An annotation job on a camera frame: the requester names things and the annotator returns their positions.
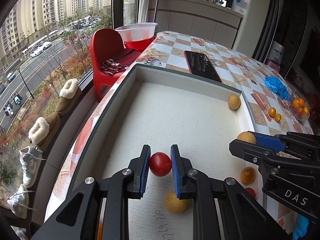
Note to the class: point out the striped cloth on chair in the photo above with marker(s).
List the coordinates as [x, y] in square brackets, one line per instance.
[111, 68]

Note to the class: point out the white sneaker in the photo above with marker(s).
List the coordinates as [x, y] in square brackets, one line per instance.
[30, 159]
[19, 202]

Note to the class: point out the dark smartphone red case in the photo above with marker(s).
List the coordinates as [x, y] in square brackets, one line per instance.
[200, 65]

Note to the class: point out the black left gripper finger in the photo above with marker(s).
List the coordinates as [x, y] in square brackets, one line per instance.
[99, 204]

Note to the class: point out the white tray dark rim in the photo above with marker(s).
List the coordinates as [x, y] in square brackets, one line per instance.
[161, 107]

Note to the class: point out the blue gloved hand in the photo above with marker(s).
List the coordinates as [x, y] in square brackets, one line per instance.
[303, 228]

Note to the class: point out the white cabinet counter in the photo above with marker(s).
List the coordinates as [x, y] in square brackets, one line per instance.
[196, 18]

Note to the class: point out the brown fur boot far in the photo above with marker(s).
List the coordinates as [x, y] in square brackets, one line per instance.
[69, 94]

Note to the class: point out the orange in bowl top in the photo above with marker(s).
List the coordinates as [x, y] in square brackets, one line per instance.
[301, 102]

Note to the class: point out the white plastic basin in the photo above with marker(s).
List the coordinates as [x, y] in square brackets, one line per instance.
[137, 31]

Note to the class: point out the orange in bowl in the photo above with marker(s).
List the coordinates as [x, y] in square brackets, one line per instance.
[301, 102]
[306, 110]
[296, 104]

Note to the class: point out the brown fur boot near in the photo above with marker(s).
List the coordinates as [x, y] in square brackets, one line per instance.
[42, 132]

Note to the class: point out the blue plastic bag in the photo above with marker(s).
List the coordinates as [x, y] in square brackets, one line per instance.
[276, 86]

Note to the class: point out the red cherry tomato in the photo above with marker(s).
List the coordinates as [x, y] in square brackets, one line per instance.
[160, 164]
[251, 191]

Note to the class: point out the large orange mandarin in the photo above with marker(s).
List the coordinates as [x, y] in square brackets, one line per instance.
[99, 233]

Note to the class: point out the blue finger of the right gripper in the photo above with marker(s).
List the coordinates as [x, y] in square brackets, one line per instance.
[267, 141]

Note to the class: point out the white paper bag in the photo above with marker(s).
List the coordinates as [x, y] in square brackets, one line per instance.
[275, 53]

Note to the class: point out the brown fur boot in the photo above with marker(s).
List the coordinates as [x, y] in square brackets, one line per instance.
[42, 132]
[69, 94]

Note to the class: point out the yellow cherry tomato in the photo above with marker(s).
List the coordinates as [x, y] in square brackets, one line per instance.
[277, 117]
[272, 112]
[248, 175]

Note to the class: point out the glass fruit bowl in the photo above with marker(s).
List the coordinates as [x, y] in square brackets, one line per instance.
[300, 115]

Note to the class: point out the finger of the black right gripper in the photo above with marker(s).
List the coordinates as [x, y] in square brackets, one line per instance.
[222, 209]

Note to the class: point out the orange in bowl right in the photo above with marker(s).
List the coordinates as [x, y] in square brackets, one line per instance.
[306, 110]

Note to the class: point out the orange in bowl left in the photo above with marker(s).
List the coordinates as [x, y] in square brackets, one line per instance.
[296, 104]

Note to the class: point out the red plastic chair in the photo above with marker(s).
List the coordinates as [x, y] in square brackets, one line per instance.
[107, 44]

